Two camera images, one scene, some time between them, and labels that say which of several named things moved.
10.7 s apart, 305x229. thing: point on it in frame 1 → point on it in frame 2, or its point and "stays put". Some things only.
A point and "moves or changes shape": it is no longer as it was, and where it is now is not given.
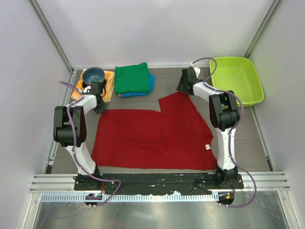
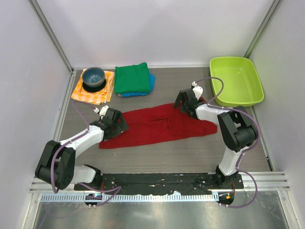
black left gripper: [102, 109] → [122, 127]
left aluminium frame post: [51, 35] stays put
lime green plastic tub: [238, 75] stays put
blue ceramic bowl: [93, 74] stays put
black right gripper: [180, 87] → [179, 98]
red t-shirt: [177, 137] moves or changes shape
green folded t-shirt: [134, 78] stays put
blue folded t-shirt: [152, 79] stays put
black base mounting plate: [161, 183] stays put
